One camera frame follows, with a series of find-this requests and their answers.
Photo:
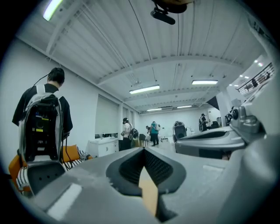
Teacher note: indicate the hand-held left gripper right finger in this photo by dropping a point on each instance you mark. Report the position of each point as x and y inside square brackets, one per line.
[192, 179]

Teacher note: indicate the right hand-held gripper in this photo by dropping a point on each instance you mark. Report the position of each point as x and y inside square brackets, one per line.
[210, 140]

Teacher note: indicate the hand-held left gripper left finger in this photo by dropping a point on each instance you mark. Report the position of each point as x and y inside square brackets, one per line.
[92, 175]

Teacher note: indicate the black and white striped cushion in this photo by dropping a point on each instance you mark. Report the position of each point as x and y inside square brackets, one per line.
[74, 163]

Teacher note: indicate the white cabinet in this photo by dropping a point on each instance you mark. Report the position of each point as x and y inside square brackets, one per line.
[102, 147]

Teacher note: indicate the long ceiling light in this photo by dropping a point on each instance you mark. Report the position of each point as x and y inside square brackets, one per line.
[144, 89]
[204, 82]
[52, 9]
[184, 106]
[154, 109]

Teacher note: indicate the white window blind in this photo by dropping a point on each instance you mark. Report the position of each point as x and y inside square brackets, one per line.
[107, 114]

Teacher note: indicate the grey backpack with black equipment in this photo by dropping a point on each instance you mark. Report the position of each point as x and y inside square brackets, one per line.
[41, 127]

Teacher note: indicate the black metal railing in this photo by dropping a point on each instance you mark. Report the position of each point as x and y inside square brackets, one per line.
[256, 79]

